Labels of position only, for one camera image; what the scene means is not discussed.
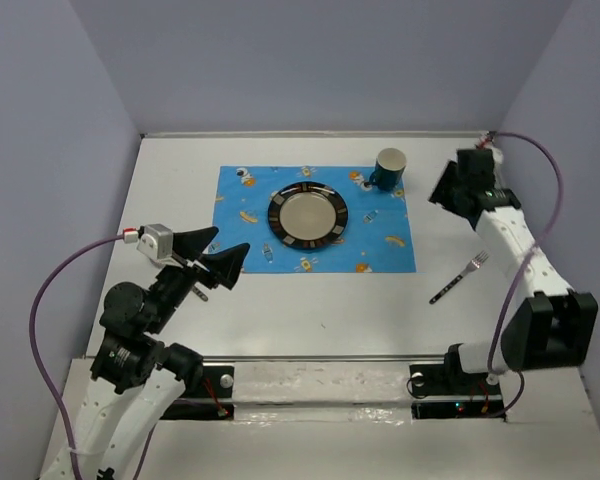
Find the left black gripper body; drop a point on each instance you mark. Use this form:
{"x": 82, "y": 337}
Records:
{"x": 173, "y": 283}

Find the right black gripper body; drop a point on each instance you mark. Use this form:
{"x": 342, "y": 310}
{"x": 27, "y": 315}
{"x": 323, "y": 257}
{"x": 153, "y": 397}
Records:
{"x": 460, "y": 191}

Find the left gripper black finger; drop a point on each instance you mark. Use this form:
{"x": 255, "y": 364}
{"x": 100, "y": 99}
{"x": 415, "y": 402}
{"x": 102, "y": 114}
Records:
{"x": 224, "y": 267}
{"x": 189, "y": 246}

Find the dark green mug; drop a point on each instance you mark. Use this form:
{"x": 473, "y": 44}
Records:
{"x": 389, "y": 167}

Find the metal fork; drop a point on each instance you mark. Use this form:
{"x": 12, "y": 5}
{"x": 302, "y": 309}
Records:
{"x": 473, "y": 265}

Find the blue space-print cloth napkin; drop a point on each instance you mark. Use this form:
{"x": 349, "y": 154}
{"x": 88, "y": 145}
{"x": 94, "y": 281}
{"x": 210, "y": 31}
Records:
{"x": 377, "y": 238}

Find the black rimmed dinner plate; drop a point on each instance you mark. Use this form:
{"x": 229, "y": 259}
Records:
{"x": 307, "y": 216}

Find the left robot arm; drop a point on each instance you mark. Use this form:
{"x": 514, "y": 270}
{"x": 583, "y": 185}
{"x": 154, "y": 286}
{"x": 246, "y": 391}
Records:
{"x": 135, "y": 378}

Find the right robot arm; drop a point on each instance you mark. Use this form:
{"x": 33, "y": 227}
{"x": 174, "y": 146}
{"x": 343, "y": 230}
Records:
{"x": 547, "y": 323}

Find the metal spoon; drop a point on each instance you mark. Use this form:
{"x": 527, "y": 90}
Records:
{"x": 200, "y": 294}

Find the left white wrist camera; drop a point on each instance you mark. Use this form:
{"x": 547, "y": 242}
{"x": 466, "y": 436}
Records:
{"x": 154, "y": 241}

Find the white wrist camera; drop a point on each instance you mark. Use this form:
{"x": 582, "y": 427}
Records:
{"x": 487, "y": 142}
{"x": 154, "y": 241}

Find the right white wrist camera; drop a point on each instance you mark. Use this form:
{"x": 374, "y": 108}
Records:
{"x": 487, "y": 142}

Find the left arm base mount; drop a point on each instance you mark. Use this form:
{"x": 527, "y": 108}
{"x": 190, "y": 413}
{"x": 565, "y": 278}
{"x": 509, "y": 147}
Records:
{"x": 209, "y": 400}

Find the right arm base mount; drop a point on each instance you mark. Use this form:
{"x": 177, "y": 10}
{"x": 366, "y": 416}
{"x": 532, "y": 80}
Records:
{"x": 439, "y": 396}

